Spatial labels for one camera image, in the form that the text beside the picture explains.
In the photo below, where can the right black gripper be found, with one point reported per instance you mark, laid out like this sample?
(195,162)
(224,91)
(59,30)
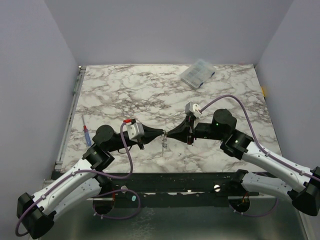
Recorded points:
(189,130)

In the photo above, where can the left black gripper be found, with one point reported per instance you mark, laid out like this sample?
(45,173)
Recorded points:
(150,133)

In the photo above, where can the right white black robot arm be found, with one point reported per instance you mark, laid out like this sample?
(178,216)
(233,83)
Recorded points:
(298,184)

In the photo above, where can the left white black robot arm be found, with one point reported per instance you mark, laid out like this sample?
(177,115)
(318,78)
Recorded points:
(85,179)

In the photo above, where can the red blue screwdriver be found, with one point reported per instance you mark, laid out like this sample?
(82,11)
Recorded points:
(86,132)

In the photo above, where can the clear plastic organizer box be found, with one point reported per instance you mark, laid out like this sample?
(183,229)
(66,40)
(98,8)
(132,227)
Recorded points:
(197,74)

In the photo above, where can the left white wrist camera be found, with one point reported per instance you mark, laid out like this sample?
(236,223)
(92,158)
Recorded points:
(135,131)

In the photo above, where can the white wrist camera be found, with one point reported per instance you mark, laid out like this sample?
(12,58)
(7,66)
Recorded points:
(135,131)
(193,110)

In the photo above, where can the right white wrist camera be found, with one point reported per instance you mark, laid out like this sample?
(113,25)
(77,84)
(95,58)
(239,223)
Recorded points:
(193,110)

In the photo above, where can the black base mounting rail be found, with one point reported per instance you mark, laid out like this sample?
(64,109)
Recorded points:
(170,190)

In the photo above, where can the aluminium side rail left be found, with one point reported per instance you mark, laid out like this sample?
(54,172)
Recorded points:
(68,126)

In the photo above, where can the yellow tag on wall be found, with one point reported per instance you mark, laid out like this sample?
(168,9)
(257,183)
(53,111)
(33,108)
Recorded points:
(263,90)

